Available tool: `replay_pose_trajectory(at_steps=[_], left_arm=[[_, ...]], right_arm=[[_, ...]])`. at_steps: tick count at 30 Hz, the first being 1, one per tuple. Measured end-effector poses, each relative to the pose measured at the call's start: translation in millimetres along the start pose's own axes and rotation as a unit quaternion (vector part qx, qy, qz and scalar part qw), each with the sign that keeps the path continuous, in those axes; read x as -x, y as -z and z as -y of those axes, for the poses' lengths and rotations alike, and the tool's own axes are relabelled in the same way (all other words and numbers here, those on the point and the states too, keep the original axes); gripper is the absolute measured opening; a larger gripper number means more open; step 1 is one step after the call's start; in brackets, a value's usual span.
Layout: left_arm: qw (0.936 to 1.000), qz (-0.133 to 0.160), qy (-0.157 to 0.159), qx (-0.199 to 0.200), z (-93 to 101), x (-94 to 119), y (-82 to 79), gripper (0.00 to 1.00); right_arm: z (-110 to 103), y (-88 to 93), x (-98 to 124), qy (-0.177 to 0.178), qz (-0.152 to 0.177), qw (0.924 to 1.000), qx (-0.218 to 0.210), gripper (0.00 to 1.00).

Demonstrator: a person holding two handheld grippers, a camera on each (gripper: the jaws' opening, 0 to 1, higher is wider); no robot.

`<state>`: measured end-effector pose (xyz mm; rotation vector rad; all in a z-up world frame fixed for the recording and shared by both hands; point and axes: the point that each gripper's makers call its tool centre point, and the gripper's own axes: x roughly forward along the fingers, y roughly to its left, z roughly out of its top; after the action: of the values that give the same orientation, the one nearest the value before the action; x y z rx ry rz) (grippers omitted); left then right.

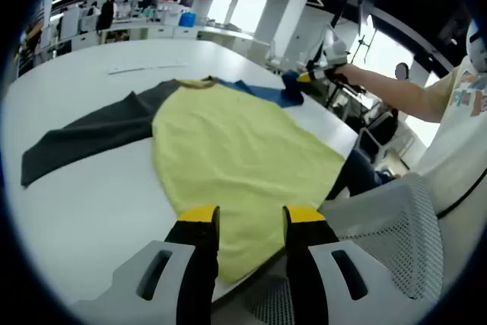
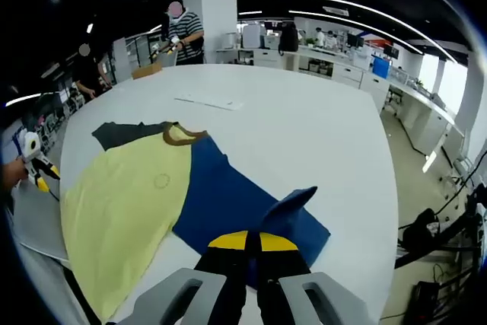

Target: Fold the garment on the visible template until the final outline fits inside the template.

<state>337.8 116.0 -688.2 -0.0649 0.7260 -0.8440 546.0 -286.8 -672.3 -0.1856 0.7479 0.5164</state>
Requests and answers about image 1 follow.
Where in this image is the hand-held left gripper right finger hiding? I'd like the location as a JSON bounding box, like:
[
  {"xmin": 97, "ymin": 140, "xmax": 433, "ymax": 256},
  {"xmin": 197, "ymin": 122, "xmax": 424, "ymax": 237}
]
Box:
[{"xmin": 282, "ymin": 205, "xmax": 431, "ymax": 325}]

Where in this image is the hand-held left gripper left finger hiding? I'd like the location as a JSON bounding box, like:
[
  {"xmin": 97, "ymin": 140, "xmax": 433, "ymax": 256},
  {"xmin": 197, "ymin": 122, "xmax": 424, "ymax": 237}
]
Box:
[{"xmin": 72, "ymin": 205, "xmax": 221, "ymax": 325}]

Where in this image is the yellow black blue garment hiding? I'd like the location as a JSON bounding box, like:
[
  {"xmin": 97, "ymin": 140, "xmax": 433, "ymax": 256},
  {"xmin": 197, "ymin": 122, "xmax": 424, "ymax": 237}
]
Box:
[{"xmin": 21, "ymin": 76, "xmax": 347, "ymax": 286}]

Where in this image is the white template strip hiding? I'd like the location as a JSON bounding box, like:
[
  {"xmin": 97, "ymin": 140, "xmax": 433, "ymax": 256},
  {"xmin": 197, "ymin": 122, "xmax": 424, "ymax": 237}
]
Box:
[{"xmin": 107, "ymin": 61, "xmax": 189, "ymax": 75}]

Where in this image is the person's right hand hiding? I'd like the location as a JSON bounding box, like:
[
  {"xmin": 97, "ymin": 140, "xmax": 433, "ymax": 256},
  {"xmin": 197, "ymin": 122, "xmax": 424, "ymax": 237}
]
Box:
[{"xmin": 330, "ymin": 63, "xmax": 367, "ymax": 92}]

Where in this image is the black pole stand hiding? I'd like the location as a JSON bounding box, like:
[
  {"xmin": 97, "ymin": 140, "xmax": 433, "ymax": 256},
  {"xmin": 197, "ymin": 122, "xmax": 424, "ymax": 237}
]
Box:
[{"xmin": 356, "ymin": 0, "xmax": 378, "ymax": 64}]

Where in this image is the white pillar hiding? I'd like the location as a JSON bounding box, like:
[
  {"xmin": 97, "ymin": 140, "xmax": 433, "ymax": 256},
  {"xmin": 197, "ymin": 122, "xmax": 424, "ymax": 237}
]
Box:
[{"xmin": 253, "ymin": 0, "xmax": 309, "ymax": 60}]

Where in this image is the white mesh office chair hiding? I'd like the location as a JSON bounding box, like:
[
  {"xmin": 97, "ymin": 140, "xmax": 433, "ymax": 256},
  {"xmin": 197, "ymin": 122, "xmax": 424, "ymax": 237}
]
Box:
[{"xmin": 243, "ymin": 171, "xmax": 445, "ymax": 325}]

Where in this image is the blue container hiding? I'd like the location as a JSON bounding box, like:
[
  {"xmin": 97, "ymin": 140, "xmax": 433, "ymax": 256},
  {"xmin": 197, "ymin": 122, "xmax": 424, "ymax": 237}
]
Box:
[{"xmin": 178, "ymin": 11, "xmax": 198, "ymax": 29}]

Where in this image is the person in white shirt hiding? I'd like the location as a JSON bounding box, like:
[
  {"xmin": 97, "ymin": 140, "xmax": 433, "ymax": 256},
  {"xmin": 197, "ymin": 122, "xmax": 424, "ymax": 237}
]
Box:
[{"xmin": 409, "ymin": 56, "xmax": 487, "ymax": 227}]

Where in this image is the white cabinet row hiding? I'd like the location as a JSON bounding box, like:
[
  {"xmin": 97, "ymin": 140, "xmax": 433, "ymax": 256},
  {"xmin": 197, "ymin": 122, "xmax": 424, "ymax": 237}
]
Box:
[{"xmin": 70, "ymin": 23, "xmax": 268, "ymax": 56}]

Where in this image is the thin black cable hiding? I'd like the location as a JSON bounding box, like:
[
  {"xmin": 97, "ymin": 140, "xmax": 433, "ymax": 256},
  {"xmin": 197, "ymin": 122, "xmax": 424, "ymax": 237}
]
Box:
[{"xmin": 436, "ymin": 167, "xmax": 487, "ymax": 220}]

